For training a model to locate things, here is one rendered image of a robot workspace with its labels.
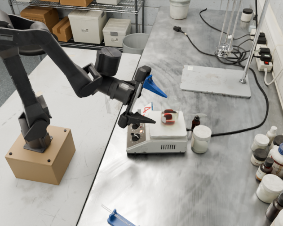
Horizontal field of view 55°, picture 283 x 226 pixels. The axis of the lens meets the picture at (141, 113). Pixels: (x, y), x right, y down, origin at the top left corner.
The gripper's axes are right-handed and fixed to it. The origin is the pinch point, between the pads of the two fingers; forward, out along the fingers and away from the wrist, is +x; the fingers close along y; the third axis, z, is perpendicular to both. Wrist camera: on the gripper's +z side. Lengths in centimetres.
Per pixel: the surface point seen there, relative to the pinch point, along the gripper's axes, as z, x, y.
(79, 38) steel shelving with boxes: 215, -135, 43
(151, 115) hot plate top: 13.8, -0.1, 8.3
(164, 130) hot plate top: 8.5, 6.2, 9.1
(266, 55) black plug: 70, 33, -22
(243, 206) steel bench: -0.5, 35.9, 15.5
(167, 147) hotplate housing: 8.4, 9.6, 13.9
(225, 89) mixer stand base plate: 48, 21, -3
